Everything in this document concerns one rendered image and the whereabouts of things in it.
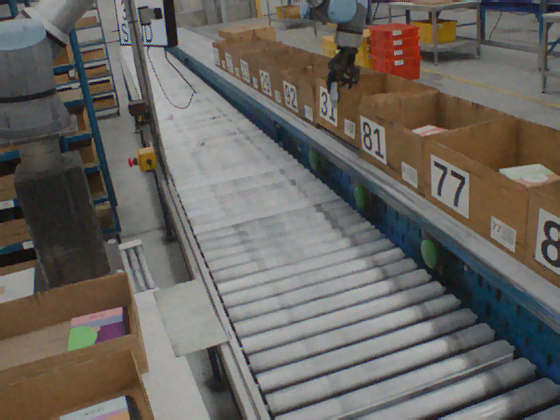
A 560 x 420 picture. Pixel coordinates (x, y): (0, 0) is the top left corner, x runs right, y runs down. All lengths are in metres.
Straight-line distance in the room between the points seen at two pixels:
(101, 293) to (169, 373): 0.33
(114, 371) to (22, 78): 0.74
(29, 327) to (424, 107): 1.32
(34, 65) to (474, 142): 1.12
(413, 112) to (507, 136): 0.40
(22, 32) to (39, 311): 0.67
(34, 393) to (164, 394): 0.25
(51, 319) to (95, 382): 0.34
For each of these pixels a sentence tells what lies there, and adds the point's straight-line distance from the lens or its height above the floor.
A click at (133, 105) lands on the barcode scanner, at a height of 1.08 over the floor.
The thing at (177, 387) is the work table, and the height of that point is 0.75.
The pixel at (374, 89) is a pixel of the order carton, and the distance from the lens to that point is 2.22.
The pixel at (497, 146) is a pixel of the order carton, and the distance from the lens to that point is 1.57.
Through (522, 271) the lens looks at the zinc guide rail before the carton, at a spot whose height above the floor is 0.89.
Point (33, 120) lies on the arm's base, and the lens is 1.49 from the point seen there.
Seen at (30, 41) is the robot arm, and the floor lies 1.40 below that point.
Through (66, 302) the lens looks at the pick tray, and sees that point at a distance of 1.44.
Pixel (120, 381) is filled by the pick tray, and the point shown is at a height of 0.78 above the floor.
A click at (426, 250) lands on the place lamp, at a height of 0.82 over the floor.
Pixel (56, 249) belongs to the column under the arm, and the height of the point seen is 0.87.
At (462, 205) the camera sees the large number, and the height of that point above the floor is 0.93.
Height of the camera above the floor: 1.48
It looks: 24 degrees down
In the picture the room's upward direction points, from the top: 8 degrees counter-clockwise
